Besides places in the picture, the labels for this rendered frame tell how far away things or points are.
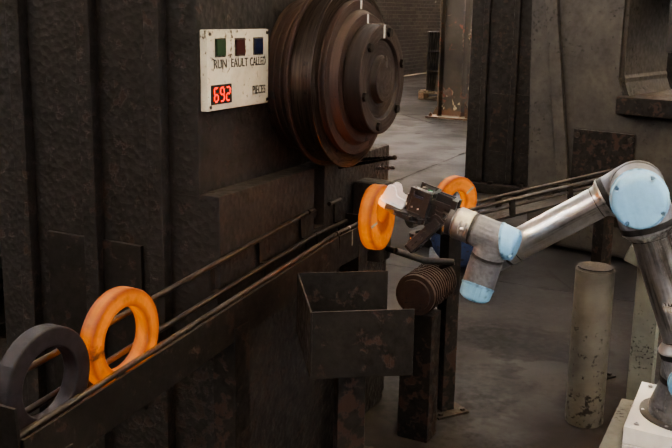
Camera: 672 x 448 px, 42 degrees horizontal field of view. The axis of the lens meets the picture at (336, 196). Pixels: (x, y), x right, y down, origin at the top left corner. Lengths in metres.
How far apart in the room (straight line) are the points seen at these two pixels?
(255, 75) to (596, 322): 1.35
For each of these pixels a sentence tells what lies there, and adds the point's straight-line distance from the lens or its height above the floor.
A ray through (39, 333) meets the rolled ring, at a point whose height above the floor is 0.77.
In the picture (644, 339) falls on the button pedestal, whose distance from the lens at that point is 2.91.
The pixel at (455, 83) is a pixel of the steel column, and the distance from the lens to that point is 11.24.
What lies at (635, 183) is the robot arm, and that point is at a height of 0.95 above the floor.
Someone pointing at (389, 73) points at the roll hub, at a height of 1.13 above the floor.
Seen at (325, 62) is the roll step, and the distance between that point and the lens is 2.15.
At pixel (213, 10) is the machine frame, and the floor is 1.28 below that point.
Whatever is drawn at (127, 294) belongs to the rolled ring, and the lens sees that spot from 1.66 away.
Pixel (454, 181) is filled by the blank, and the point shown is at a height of 0.77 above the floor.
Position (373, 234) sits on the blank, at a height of 0.77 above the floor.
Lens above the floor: 1.28
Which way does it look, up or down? 12 degrees down
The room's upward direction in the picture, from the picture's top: 1 degrees clockwise
